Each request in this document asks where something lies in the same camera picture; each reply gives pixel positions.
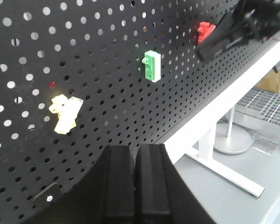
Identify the black perforated pegboard panel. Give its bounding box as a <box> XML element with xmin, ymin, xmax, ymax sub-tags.
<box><xmin>0</xmin><ymin>0</ymin><xmax>280</xmax><ymax>224</ymax></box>

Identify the red toggle switch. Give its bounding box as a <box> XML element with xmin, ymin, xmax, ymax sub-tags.
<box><xmin>197</xmin><ymin>21</ymin><xmax>216</xmax><ymax>44</ymax></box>

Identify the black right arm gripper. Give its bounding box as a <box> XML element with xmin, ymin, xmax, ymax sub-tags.
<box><xmin>196</xmin><ymin>0</ymin><xmax>280</xmax><ymax>62</ymax></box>

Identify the metal floor grating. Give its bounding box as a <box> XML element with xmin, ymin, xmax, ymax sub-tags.
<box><xmin>235</xmin><ymin>87</ymin><xmax>280</xmax><ymax>128</ymax></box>

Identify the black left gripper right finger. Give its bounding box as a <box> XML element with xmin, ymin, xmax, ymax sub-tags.
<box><xmin>135</xmin><ymin>144</ymin><xmax>215</xmax><ymax>224</ymax></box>

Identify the grey sign stand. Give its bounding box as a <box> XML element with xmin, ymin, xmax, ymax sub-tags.
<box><xmin>214</xmin><ymin>107</ymin><xmax>252</xmax><ymax>154</ymax></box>

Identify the cardboard box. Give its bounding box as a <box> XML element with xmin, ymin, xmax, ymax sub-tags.
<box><xmin>254</xmin><ymin>69</ymin><xmax>280</xmax><ymax>93</ymax></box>

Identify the white standing desk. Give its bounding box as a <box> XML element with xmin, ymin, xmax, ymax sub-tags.
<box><xmin>164</xmin><ymin>41</ymin><xmax>280</xmax><ymax>197</ymax></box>

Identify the yellow toggle switch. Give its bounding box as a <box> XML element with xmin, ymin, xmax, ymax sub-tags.
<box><xmin>49</xmin><ymin>94</ymin><xmax>84</xmax><ymax>134</ymax></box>

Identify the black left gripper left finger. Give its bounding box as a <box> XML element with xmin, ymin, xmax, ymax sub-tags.
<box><xmin>83</xmin><ymin>144</ymin><xmax>136</xmax><ymax>224</ymax></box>

